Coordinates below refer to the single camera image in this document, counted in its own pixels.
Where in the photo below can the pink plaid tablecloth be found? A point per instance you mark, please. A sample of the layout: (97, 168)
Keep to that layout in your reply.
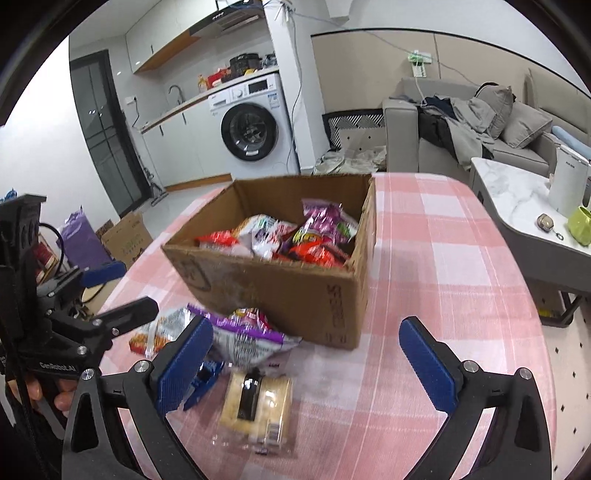
(362, 413)

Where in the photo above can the kitchen counter cabinets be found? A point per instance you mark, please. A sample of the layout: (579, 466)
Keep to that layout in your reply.
(184, 144)

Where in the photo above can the white washing machine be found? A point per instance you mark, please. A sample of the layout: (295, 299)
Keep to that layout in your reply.
(254, 128)

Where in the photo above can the grey cushion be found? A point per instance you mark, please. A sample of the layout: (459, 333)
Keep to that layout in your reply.
(525, 125)

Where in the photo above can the black glass door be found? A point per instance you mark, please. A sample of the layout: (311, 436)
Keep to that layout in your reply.
(106, 134)

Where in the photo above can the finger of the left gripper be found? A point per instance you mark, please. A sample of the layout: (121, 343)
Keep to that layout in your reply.
(103, 274)
(126, 318)

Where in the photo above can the red snack packet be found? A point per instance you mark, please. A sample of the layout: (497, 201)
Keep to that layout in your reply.
(218, 240)

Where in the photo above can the upper kitchen cabinets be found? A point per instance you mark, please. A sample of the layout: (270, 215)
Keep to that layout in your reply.
(162, 32)

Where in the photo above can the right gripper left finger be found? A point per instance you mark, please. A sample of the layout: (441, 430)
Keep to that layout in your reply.
(96, 444)

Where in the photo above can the range hood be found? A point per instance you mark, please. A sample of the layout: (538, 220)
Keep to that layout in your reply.
(228, 19)

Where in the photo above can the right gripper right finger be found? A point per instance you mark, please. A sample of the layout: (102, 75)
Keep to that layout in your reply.
(517, 443)

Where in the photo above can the green mug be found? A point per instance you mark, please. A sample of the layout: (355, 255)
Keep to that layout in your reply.
(579, 226)

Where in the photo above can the white electric kettle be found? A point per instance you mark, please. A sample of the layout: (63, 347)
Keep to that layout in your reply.
(569, 181)

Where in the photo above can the clear cake pack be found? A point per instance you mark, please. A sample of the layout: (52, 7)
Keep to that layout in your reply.
(256, 413)

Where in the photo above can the brown cardboard SF box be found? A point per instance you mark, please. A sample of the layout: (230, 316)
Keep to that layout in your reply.
(325, 306)

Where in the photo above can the clothes pile on sofa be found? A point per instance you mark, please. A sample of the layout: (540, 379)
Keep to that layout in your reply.
(466, 128)

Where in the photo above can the wall power strip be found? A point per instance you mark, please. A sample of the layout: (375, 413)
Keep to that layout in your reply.
(419, 61)

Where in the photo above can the purple white snack bag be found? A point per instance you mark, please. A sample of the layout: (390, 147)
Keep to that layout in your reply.
(245, 338)

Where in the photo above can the large red snack bag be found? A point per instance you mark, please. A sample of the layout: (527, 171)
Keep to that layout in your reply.
(316, 252)

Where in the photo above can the small cardboard box on floor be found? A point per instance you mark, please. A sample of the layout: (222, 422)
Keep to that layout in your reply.
(126, 240)

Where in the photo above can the black patterned chair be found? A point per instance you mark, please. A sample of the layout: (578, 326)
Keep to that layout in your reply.
(355, 129)

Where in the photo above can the orange noodle snack bag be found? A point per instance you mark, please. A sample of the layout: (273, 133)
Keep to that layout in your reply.
(149, 339)

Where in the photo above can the grey sofa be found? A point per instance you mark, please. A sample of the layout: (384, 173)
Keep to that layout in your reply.
(408, 152)

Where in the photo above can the white marble coffee table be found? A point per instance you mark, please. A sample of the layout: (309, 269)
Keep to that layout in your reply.
(515, 198)

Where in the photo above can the purple candy snack bag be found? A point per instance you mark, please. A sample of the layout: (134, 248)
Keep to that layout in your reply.
(327, 222)

